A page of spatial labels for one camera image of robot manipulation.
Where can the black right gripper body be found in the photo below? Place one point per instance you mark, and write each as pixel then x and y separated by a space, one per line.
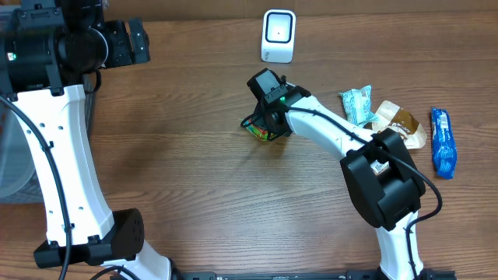
pixel 262 119

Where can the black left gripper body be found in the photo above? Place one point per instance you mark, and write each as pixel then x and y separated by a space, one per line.
pixel 120 51

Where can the green snack packet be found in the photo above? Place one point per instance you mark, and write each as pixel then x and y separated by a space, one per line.
pixel 258 131

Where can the light teal snack packet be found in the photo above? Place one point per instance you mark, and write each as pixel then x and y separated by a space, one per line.
pixel 357 106

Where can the brown paper bread bag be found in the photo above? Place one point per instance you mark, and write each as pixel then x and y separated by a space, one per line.
pixel 390 115

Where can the blue Oreo cookie pack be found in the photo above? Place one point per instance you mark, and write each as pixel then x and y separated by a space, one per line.
pixel 444 150

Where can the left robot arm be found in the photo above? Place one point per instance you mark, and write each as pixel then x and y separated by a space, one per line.
pixel 47 50

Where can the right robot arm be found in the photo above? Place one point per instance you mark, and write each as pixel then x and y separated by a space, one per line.
pixel 379 172

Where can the white barcode scanner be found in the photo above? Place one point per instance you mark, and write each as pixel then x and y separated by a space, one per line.
pixel 278 36

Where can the grey plastic mesh basket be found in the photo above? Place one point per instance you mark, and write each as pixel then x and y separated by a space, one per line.
pixel 19 183

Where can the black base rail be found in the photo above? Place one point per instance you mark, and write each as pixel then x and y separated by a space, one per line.
pixel 349 275

